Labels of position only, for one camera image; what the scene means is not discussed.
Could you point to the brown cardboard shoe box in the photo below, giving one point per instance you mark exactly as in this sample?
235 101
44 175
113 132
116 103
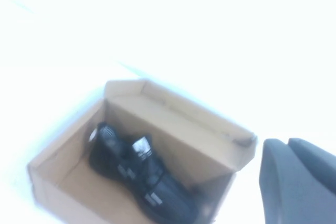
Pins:
183 129

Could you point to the black sneaker with white label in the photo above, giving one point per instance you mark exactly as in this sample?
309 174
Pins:
136 163

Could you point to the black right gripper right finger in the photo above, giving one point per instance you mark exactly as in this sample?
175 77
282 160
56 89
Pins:
315 155

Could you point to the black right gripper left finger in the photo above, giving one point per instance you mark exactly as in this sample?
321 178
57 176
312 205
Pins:
288 190

